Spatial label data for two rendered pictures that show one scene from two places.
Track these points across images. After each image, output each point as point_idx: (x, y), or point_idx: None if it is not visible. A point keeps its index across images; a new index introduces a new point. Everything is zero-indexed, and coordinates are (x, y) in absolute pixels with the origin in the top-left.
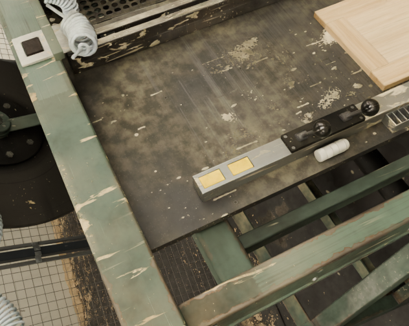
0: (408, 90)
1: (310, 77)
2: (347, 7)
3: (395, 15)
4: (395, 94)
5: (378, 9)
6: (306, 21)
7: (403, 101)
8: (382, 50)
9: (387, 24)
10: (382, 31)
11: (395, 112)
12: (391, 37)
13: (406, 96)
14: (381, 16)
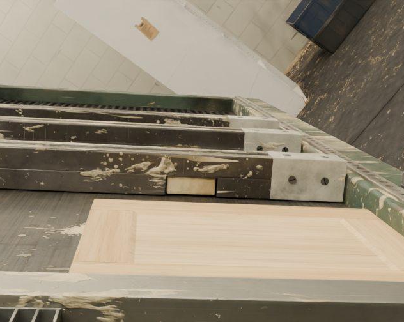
0: (85, 283)
1: None
2: (158, 206)
3: (235, 229)
4: (45, 280)
5: (212, 218)
6: (73, 211)
7: (42, 292)
8: (145, 250)
9: (204, 232)
10: (183, 236)
11: (7, 314)
12: (190, 243)
13: (63, 288)
14: (206, 224)
